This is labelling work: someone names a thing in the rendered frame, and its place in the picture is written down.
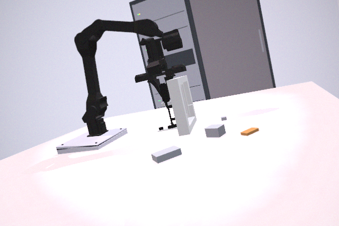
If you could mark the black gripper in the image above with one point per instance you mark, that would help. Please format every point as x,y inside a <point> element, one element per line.
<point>170,73</point>

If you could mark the orange flat block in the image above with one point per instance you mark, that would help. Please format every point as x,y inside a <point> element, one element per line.
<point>249,131</point>

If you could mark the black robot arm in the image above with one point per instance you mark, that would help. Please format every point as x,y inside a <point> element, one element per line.
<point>86,45</point>

